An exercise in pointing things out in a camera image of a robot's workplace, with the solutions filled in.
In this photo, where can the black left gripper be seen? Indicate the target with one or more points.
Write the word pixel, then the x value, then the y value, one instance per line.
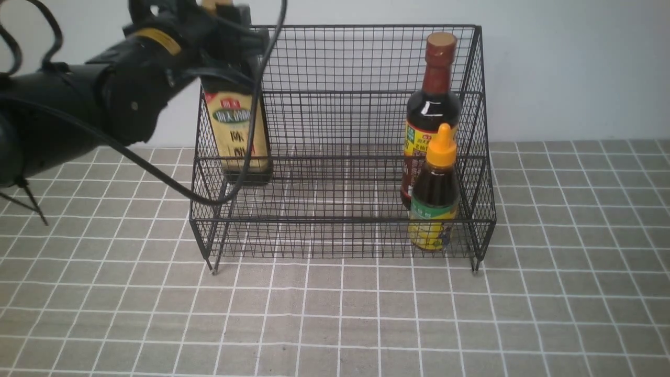
pixel 212 36

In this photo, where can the vinegar bottle with gold cap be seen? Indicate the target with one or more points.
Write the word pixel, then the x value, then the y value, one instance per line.
pixel 229 108

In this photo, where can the soy sauce bottle brown cap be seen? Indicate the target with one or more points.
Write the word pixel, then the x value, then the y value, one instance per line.
pixel 432 105

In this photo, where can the small bottle with orange cap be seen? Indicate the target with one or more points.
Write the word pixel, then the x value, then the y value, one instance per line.
pixel 435 195

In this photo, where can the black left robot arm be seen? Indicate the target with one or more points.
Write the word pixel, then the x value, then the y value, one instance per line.
pixel 64 111

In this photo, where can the grey checked tablecloth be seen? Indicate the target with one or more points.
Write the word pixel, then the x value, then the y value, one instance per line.
pixel 574 282

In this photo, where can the black wire mesh shelf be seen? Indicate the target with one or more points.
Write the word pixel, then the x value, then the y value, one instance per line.
pixel 335 101

